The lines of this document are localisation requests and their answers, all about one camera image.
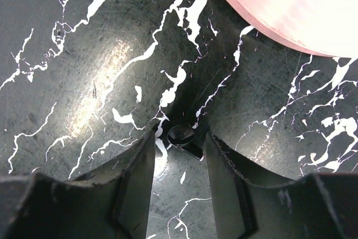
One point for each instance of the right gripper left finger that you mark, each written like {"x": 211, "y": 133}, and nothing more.
{"x": 111, "y": 201}

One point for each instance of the pink three-tier wooden shelf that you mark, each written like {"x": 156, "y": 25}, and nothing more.
{"x": 321, "y": 27}

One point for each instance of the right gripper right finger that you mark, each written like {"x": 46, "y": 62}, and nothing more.
{"x": 250, "y": 201}

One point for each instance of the black earbud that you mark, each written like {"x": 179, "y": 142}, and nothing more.
{"x": 182, "y": 137}

